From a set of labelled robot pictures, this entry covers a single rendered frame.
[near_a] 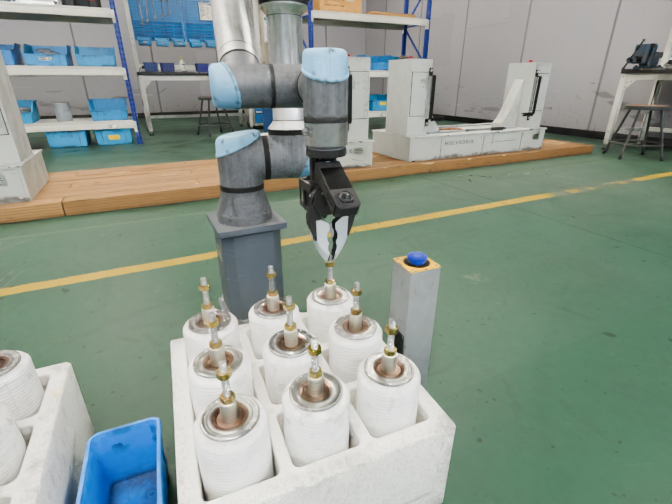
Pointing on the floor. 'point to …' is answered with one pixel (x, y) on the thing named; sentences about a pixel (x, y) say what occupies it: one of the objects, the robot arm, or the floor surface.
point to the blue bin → (125, 466)
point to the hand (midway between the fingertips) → (331, 255)
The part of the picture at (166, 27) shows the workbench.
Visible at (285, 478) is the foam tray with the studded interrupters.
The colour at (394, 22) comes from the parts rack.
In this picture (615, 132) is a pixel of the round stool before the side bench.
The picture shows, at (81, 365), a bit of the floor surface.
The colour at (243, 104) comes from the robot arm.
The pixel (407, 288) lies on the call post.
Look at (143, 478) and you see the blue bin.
